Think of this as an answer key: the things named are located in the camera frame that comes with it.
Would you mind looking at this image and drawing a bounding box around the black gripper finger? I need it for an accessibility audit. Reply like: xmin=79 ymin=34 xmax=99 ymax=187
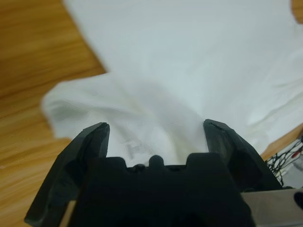
xmin=23 ymin=122 xmax=111 ymax=226
xmin=203 ymin=118 xmax=284 ymax=192

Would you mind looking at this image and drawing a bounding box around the white t-shirt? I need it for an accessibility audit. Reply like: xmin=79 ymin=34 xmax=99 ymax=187
xmin=41 ymin=0 xmax=303 ymax=166

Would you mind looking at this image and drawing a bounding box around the black orange cable tangle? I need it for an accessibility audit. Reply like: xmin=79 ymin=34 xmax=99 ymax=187
xmin=264 ymin=136 xmax=303 ymax=188

